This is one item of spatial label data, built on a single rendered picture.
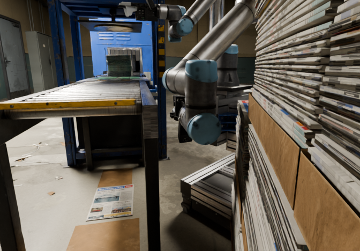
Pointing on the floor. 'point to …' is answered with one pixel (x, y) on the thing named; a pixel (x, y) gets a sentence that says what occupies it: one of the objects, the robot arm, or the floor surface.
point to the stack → (260, 197)
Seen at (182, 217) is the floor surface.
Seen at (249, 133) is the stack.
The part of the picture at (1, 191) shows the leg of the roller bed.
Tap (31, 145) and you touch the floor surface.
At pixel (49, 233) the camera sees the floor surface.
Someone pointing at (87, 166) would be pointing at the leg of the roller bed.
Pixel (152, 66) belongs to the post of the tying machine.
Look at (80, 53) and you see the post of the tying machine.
